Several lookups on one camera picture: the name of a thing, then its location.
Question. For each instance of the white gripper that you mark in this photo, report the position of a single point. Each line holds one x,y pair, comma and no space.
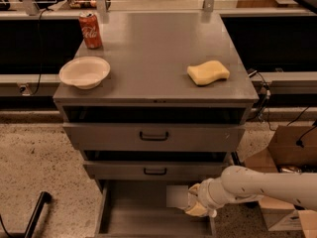
205,195

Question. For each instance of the clear plastic water bottle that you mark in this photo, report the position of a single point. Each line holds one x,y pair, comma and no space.
177,196

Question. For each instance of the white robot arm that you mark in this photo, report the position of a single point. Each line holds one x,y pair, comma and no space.
238,184

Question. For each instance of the bottom grey open drawer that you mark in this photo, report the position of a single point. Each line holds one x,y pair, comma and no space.
137,209

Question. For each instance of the grey metal drawer cabinet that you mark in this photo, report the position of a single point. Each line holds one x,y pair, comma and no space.
149,53

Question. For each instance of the middle grey drawer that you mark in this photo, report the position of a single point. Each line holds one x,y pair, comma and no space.
129,170

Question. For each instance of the top grey drawer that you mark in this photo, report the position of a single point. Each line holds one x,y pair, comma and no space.
154,137

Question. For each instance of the black cabinet leg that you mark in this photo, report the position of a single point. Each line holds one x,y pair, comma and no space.
236,159

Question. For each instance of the silver can in box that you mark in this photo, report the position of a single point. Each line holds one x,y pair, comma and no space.
290,169

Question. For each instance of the cardboard box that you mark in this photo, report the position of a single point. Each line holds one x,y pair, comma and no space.
289,146

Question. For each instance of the yellow sponge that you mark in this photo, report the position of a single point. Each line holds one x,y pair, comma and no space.
207,72

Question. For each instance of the black metal stand leg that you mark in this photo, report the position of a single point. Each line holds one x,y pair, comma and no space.
44,198

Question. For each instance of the white paper bowl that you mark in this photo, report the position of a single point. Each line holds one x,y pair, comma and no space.
84,72

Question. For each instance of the red cola can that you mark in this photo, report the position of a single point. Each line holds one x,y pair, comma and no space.
90,30

